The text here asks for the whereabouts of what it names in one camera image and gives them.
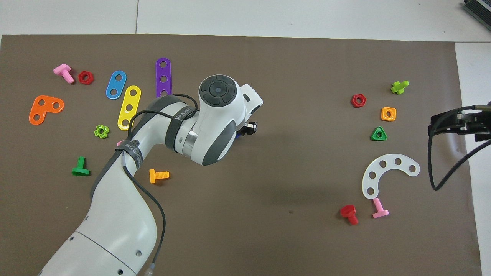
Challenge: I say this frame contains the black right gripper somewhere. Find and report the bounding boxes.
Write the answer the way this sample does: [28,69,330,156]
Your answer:
[428,102,491,142]

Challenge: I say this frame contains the lime cross-head plastic screw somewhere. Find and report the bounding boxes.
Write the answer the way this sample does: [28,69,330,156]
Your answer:
[390,80,410,95]

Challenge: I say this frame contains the orange plastic screw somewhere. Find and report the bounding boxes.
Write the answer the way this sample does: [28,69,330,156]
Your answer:
[149,169,170,184]

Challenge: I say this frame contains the pink plastic screw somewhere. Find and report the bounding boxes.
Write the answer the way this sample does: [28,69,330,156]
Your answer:
[372,197,390,219]
[53,64,75,84]

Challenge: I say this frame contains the red hex-head plastic screw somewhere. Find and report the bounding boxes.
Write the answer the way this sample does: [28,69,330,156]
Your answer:
[340,205,359,225]

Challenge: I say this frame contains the green plastic screw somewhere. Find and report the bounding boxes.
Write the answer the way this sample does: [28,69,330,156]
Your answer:
[72,156,91,177]

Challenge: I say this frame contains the white curved five-hole plate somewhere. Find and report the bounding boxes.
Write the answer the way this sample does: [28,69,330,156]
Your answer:
[362,154,421,200]

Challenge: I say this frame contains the brown table mat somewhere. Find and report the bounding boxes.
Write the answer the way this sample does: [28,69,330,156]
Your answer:
[0,34,483,276]

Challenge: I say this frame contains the purple four-hole strip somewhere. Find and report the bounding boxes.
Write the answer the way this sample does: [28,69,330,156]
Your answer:
[155,57,172,99]

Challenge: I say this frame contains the black ribbed device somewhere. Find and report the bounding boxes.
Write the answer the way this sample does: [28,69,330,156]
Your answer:
[462,0,491,21]

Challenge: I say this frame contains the yellow three-hole strip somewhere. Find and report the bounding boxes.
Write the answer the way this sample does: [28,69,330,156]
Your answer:
[117,85,142,131]

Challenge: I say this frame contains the blue two-hole strip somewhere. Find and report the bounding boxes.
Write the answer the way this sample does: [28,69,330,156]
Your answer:
[105,70,127,100]

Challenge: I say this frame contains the orange three-hole corner plate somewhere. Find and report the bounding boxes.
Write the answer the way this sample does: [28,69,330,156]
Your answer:
[29,95,65,125]

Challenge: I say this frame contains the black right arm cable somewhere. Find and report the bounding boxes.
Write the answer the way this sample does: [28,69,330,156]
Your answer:
[427,105,491,191]

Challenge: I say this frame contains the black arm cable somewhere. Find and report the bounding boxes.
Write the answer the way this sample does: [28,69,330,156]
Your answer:
[427,105,491,191]
[115,94,199,276]

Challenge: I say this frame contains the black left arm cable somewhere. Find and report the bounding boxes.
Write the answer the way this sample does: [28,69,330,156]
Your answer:
[115,94,199,276]

